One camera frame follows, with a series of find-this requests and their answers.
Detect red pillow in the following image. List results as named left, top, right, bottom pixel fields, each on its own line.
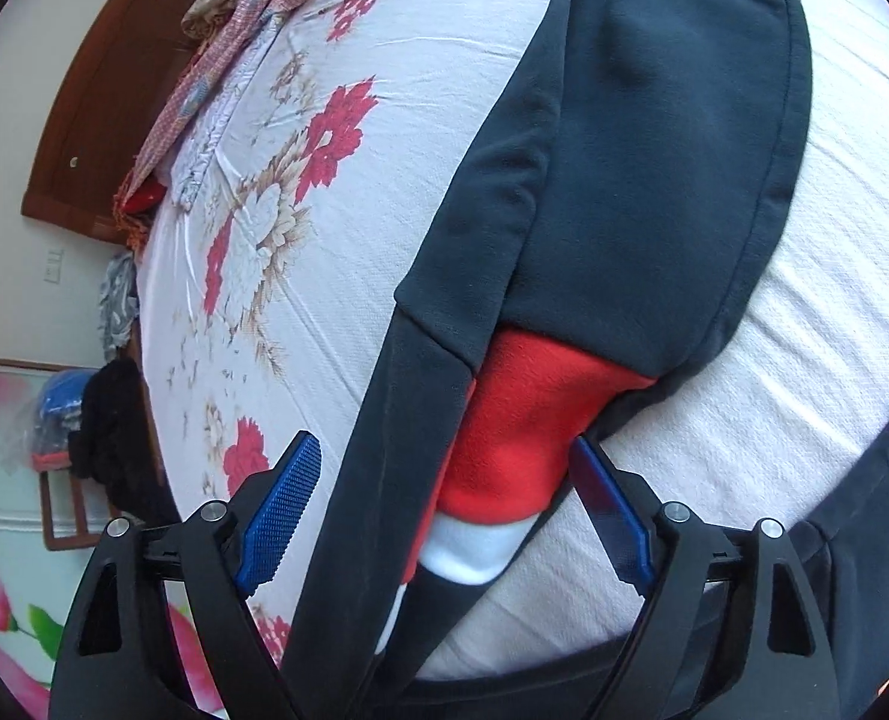
left=122, top=180, right=164, bottom=215

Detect wooden chair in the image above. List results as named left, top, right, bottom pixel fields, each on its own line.
left=32, top=450, right=146, bottom=552

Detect grey patterned cloth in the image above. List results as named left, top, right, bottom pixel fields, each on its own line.
left=100, top=251, right=142, bottom=361

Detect wooden headboard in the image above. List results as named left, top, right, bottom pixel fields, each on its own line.
left=20, top=0, right=266, bottom=241

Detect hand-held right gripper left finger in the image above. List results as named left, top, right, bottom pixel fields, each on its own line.
left=47, top=431, right=322, bottom=720

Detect black clothes pile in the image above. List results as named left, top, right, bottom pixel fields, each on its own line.
left=70, top=358, right=164, bottom=481

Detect dark pants with red lining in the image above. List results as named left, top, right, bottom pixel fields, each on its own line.
left=280, top=0, right=813, bottom=691

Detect floral wardrobe door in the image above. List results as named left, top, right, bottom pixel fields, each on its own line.
left=0, top=360, right=213, bottom=720

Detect pink checked quilt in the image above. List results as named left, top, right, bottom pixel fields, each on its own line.
left=115, top=0, right=363, bottom=241

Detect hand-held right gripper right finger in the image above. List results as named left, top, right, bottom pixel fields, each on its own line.
left=568, top=436, right=843, bottom=720

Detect clear plastic bag with clothes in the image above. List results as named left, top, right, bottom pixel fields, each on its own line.
left=0, top=371, right=89, bottom=466

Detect bed with floral sheet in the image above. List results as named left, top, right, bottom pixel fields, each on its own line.
left=125, top=0, right=889, bottom=691

